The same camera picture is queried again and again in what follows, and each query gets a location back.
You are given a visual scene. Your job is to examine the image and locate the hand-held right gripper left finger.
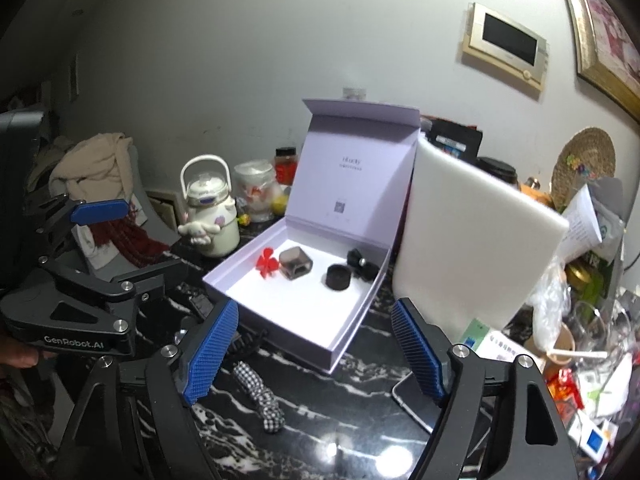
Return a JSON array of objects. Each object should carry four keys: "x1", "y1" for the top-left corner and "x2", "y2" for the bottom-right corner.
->
[{"x1": 60, "y1": 299, "x2": 240, "y2": 480}]

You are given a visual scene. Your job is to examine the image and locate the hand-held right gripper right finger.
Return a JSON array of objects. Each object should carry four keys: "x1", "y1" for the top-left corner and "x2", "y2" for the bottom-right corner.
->
[{"x1": 390, "y1": 297, "x2": 576, "y2": 480}]

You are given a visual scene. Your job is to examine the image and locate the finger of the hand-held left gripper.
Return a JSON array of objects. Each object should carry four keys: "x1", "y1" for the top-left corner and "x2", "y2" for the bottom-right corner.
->
[
  {"x1": 27, "y1": 192, "x2": 130, "y2": 281},
  {"x1": 107, "y1": 258, "x2": 190, "y2": 311}
]

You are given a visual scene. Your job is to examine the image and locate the black spiral hair clip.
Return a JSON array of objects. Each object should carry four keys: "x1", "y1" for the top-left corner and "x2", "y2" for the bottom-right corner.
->
[{"x1": 222, "y1": 322, "x2": 273, "y2": 361}]

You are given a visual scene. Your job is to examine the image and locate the black white checkered scrunchie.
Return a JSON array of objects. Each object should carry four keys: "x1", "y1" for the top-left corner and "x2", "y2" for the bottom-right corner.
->
[{"x1": 232, "y1": 360, "x2": 283, "y2": 433}]

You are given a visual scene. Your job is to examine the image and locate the black bow hair clip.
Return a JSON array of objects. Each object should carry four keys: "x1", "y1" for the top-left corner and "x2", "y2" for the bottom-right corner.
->
[{"x1": 346, "y1": 247, "x2": 379, "y2": 281}]

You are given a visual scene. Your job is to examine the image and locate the red flower hair clip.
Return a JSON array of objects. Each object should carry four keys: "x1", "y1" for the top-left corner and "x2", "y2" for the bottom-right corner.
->
[{"x1": 256, "y1": 247, "x2": 282, "y2": 278}]

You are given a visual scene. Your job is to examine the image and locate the black ring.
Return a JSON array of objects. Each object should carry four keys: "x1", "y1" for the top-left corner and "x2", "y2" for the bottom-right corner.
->
[{"x1": 326, "y1": 263, "x2": 353, "y2": 292}]

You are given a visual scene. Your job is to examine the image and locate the lavender gift box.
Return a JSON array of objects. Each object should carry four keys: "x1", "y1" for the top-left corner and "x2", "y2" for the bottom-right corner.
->
[{"x1": 202, "y1": 98, "x2": 421, "y2": 375}]

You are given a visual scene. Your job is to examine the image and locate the grey translucent square clip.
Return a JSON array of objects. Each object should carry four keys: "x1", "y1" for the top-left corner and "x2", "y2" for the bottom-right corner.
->
[{"x1": 278, "y1": 246, "x2": 313, "y2": 281}]

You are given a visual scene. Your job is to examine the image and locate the person's left hand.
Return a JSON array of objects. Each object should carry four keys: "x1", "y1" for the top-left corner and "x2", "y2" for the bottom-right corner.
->
[{"x1": 0, "y1": 335, "x2": 56, "y2": 368}]

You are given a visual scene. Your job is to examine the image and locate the red knitted cloth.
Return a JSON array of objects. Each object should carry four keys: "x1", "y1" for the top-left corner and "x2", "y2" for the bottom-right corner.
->
[{"x1": 90, "y1": 205, "x2": 171, "y2": 268}]

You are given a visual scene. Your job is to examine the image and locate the black smartphone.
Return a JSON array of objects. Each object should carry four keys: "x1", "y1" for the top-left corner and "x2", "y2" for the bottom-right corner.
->
[{"x1": 391, "y1": 374, "x2": 493, "y2": 461}]

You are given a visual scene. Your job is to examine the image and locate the beige scarf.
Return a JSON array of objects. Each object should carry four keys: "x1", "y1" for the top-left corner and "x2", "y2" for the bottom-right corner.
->
[{"x1": 47, "y1": 132, "x2": 133, "y2": 201}]

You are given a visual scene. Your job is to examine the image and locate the grey chair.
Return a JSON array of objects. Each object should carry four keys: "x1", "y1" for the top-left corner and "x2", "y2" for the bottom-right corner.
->
[{"x1": 75, "y1": 145, "x2": 186, "y2": 281}]

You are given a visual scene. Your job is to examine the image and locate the beige cabinet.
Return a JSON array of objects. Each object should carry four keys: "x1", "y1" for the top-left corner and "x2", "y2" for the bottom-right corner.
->
[{"x1": 145, "y1": 187, "x2": 181, "y2": 233}]

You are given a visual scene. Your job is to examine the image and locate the green white medicine box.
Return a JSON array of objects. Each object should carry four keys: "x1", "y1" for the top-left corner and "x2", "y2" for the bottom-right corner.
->
[{"x1": 462, "y1": 319, "x2": 548, "y2": 368}]

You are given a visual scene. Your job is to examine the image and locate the white kettle-shaped bottle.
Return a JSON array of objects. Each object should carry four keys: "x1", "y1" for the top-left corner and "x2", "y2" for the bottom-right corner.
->
[{"x1": 177, "y1": 155, "x2": 241, "y2": 258}]

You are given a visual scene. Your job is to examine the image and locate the dark grey appliance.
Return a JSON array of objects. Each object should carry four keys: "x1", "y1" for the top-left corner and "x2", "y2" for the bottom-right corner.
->
[{"x1": 0, "y1": 110, "x2": 51, "y2": 211}]

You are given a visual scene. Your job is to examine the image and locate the white foam board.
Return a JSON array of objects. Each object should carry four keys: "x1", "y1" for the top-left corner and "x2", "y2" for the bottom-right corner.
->
[{"x1": 391, "y1": 137, "x2": 571, "y2": 341}]

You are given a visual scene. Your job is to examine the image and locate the clear bag of snacks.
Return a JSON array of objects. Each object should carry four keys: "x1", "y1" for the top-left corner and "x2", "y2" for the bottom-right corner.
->
[{"x1": 234, "y1": 159, "x2": 291, "y2": 223}]

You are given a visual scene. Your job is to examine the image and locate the clear plastic bag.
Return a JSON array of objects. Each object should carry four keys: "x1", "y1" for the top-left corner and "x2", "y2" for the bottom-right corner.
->
[{"x1": 530, "y1": 255, "x2": 573, "y2": 346}]

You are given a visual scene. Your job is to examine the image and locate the red snack packet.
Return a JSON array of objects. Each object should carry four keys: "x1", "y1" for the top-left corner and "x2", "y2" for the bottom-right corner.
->
[{"x1": 547, "y1": 367, "x2": 586, "y2": 421}]

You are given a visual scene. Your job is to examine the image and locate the white straw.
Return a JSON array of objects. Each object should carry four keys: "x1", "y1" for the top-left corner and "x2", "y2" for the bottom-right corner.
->
[{"x1": 547, "y1": 350, "x2": 608, "y2": 361}]

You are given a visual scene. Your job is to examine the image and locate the jar with dark lid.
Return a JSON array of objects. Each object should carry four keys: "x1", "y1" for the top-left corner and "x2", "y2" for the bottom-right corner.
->
[{"x1": 274, "y1": 146, "x2": 298, "y2": 186}]

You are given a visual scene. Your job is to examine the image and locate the clear glass cup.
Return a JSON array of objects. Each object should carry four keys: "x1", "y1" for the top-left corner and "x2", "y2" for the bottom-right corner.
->
[{"x1": 570, "y1": 300, "x2": 633, "y2": 356}]

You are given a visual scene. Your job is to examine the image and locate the green packet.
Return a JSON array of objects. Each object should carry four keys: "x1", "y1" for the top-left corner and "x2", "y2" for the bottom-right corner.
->
[{"x1": 565, "y1": 257, "x2": 613, "y2": 306}]

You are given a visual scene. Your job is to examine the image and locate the white device with blue screen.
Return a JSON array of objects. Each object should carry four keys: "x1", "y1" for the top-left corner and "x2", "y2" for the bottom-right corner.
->
[{"x1": 580, "y1": 422, "x2": 613, "y2": 461}]

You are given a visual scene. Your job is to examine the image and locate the black lidded container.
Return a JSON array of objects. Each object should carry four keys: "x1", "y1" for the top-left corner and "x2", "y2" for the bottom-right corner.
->
[{"x1": 475, "y1": 156, "x2": 518, "y2": 188}]

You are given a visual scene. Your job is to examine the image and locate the white paper leaflet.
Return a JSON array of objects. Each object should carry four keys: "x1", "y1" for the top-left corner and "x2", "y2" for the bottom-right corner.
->
[{"x1": 560, "y1": 185, "x2": 603, "y2": 263}]

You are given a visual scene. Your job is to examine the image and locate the black box with blue label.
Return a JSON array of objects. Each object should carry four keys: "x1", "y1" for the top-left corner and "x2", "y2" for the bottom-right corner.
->
[{"x1": 427, "y1": 119, "x2": 483, "y2": 158}]

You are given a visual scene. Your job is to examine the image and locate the grey foil pouch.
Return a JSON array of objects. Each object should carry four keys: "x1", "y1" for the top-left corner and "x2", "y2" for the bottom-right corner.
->
[{"x1": 585, "y1": 176, "x2": 626, "y2": 261}]

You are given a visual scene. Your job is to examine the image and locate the round woven mat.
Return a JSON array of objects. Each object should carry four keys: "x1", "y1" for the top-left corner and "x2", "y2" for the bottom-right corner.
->
[{"x1": 551, "y1": 127, "x2": 617, "y2": 211}]

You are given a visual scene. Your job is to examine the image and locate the grey wall plate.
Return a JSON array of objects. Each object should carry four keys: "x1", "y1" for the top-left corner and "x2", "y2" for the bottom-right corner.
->
[{"x1": 67, "y1": 52, "x2": 81, "y2": 98}]

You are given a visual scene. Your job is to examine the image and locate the beige wall intercom panel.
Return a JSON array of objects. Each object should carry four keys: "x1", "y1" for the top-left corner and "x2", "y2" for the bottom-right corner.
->
[{"x1": 461, "y1": 2, "x2": 550, "y2": 92}]

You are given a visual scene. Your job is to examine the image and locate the gold picture frame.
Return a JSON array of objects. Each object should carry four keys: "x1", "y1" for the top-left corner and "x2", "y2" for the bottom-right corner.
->
[{"x1": 552, "y1": 0, "x2": 640, "y2": 123}]

